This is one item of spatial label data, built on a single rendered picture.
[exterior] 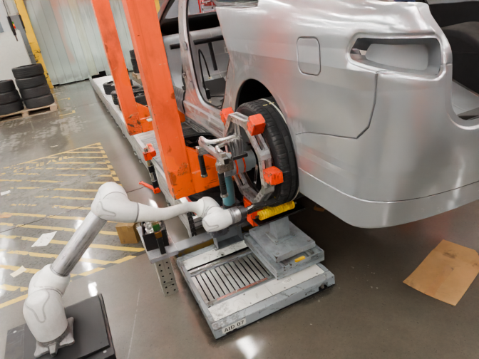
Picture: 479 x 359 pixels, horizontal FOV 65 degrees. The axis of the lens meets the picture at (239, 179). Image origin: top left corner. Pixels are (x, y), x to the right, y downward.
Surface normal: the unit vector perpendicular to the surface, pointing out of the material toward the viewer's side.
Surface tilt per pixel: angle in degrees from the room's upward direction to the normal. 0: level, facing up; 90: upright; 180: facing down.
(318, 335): 0
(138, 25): 90
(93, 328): 2
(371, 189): 95
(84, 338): 2
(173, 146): 90
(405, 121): 89
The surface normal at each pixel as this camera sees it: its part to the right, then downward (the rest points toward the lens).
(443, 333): -0.14, -0.90
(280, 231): 0.41, 0.33
